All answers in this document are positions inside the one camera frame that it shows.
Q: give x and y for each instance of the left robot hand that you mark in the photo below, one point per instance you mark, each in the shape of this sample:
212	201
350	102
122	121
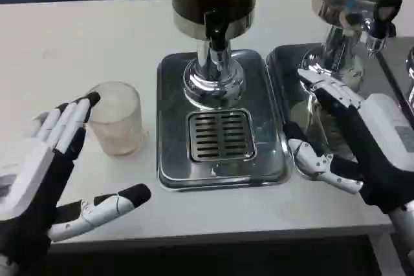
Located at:
29	172

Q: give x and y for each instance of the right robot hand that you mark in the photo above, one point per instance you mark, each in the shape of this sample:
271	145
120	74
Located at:
385	146

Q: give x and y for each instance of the clear ribbed glass cup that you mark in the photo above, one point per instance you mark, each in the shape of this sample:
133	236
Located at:
118	121

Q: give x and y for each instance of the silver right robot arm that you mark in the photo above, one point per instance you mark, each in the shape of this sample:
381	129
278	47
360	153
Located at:
404	218

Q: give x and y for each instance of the chrome dispenser base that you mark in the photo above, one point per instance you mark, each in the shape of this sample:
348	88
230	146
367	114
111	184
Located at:
411	75

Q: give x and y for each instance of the clear drink dispenser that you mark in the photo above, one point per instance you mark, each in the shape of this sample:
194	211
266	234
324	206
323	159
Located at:
343	4

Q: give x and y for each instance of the steel drip grid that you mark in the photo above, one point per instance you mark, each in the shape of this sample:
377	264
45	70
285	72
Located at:
221	135

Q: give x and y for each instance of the black dispenser tap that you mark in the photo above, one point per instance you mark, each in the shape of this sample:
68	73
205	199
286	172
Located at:
213	24

